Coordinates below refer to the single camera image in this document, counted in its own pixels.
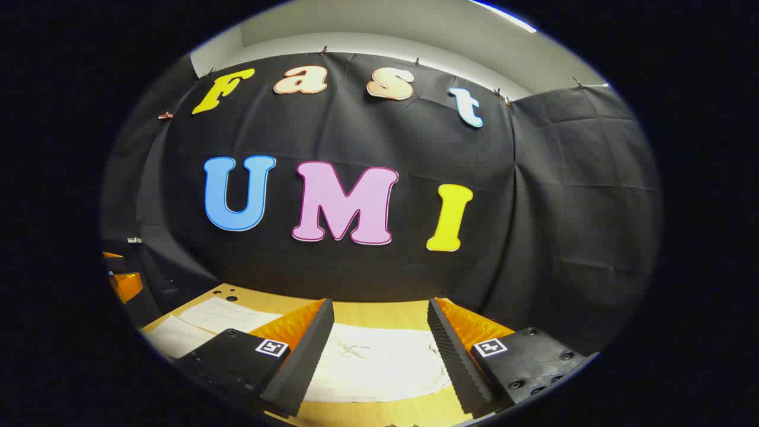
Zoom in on white jeans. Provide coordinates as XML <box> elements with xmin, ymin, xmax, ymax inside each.
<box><xmin>142</xmin><ymin>297</ymin><xmax>454</xmax><ymax>404</ymax></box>

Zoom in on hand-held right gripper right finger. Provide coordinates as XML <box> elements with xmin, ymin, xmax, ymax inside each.
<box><xmin>427</xmin><ymin>298</ymin><xmax>598</xmax><ymax>417</ymax></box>

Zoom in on black backdrop cloth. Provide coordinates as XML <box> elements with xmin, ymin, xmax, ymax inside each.
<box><xmin>101</xmin><ymin>52</ymin><xmax>662</xmax><ymax>356</ymax></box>

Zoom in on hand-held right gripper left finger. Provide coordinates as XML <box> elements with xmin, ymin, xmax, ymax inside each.
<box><xmin>171</xmin><ymin>298</ymin><xmax>336</xmax><ymax>419</ymax></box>

